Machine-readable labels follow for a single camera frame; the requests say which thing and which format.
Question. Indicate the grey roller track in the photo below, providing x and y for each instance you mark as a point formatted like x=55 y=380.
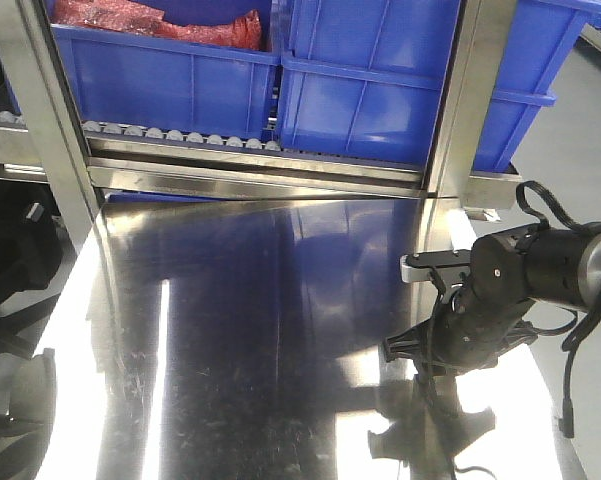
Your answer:
x=178 y=136

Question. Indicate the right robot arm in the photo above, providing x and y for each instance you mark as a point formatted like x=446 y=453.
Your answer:
x=561 y=267

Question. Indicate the stainless steel rack frame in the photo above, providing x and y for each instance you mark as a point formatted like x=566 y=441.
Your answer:
x=53 y=148

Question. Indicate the middle blue plastic bin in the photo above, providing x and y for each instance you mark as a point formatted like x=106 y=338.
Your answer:
x=363 y=79

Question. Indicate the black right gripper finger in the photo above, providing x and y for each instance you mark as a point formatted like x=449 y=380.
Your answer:
x=405 y=345

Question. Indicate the blue plastic bin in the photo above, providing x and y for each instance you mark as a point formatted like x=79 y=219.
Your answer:
x=363 y=79
x=168 y=84
x=541 y=37

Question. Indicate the right blue plastic bin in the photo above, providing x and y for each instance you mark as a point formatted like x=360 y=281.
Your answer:
x=541 y=37

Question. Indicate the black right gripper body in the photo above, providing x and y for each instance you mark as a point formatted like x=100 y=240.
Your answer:
x=483 y=319

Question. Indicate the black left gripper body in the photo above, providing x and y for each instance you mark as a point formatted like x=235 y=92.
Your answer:
x=23 y=446

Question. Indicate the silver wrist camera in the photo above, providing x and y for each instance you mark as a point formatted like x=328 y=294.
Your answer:
x=417 y=267

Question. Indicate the red plastic bag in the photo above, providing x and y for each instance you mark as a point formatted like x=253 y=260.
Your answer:
x=245 y=32

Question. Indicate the left blue plastic bin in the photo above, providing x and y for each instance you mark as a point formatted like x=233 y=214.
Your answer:
x=168 y=84

